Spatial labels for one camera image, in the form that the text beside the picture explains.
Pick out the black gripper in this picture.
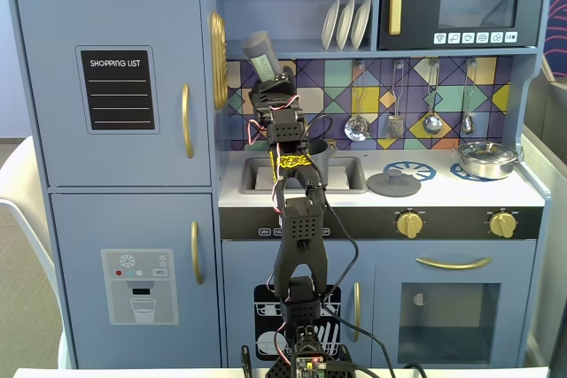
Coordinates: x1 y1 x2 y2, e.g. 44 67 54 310
247 66 307 125

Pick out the gray salt shaker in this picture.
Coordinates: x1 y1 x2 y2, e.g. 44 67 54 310
241 30 287 85

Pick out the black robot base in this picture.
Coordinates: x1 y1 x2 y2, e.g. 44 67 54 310
265 342 356 378

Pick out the white toy plate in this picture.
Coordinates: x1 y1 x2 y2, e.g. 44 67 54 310
350 0 373 51
335 0 357 51
321 0 342 51

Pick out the gray pot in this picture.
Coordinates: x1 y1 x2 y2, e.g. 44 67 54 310
305 137 337 188

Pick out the gray toy sink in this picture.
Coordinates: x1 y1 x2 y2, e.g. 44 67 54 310
238 155 369 196

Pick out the steel slotted skimmer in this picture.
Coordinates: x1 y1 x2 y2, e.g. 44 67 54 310
344 63 371 143

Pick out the steel slotted spatula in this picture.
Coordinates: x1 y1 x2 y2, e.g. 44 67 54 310
384 61 405 142

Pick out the black shopping list board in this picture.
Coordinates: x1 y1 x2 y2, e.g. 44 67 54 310
74 44 161 135

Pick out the gray pot lid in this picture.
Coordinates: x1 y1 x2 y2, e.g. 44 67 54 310
366 168 423 198

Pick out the steel ladle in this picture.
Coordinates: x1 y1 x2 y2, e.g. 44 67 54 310
422 60 443 135

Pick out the dark microwave door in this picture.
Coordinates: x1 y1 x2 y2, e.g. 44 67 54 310
379 0 546 50

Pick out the black stove control panel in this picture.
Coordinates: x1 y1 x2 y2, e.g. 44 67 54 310
219 207 544 241

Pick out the gold stove knob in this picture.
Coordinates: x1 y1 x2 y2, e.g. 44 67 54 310
488 212 517 239
395 212 424 240

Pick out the steel spoon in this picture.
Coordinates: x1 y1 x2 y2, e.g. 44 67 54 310
460 58 478 135

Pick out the blue fridge door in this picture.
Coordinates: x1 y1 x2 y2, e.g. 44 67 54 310
15 0 213 188

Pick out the steel pot with lid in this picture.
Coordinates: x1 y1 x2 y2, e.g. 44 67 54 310
456 140 524 181

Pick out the blue freezer door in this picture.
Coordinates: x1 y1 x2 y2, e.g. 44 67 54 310
49 192 221 369

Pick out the blue oven door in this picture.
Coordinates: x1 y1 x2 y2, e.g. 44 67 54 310
375 240 537 368

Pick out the white chair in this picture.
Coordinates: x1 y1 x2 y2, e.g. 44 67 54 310
0 136 74 370

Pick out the black table clamp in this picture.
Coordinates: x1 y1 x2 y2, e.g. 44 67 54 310
240 344 253 378

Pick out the gray side cabinet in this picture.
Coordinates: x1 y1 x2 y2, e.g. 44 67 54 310
521 63 567 370

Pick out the red white servo wire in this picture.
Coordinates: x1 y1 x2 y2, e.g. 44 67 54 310
246 96 303 215

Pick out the gold round wall ornament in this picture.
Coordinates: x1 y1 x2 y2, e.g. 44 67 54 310
208 11 229 111

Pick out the gold fridge door handle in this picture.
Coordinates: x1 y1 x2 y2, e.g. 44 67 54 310
181 82 196 159

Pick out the gold microwave handle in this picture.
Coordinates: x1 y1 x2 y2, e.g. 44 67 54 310
388 0 403 37

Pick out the black cable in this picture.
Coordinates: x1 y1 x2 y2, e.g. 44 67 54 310
319 191 398 378

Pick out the gold freezer door handle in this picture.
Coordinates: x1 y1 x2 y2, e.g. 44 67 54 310
190 220 206 286

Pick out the gold dishwasher handle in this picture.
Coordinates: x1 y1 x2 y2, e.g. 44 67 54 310
353 281 362 337

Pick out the gold oven handle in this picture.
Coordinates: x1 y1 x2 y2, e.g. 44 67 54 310
415 256 493 271

